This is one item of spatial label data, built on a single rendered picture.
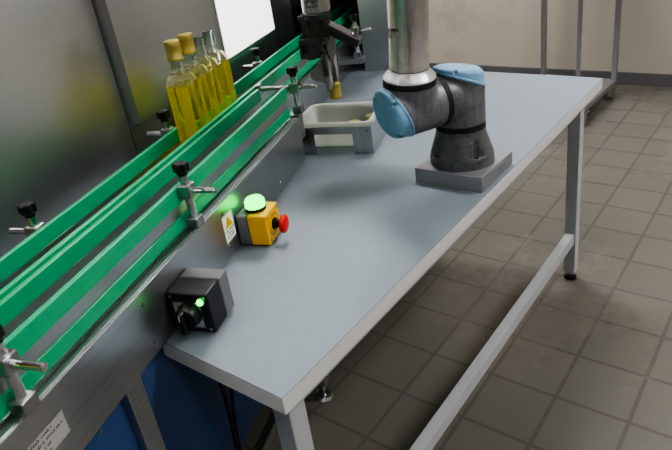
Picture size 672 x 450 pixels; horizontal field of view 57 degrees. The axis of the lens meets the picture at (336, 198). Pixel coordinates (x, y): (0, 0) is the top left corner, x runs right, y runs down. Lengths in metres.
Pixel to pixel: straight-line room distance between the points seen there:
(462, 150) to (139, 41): 0.79
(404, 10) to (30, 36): 0.72
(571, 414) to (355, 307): 1.01
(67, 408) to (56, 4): 0.80
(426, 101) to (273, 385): 0.68
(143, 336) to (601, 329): 1.59
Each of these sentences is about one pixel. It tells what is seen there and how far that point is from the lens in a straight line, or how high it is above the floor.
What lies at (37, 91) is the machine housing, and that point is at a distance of 1.34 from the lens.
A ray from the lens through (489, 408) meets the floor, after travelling 1.97.
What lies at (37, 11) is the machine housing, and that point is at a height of 1.27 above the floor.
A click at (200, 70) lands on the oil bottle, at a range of 1.48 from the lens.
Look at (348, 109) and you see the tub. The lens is 1.86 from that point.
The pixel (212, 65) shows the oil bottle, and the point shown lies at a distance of 1.53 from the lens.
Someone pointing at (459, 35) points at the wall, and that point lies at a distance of 4.92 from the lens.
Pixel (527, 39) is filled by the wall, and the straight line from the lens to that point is 4.72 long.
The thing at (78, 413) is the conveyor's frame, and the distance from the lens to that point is 0.98.
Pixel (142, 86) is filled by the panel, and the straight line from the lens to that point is 1.55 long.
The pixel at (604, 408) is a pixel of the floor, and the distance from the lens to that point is 2.01.
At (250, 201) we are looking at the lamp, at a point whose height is 0.85.
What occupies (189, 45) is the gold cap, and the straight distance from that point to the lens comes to 1.48.
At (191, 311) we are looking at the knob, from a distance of 1.09.
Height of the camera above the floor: 1.41
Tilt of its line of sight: 26 degrees down
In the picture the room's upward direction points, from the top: 9 degrees counter-clockwise
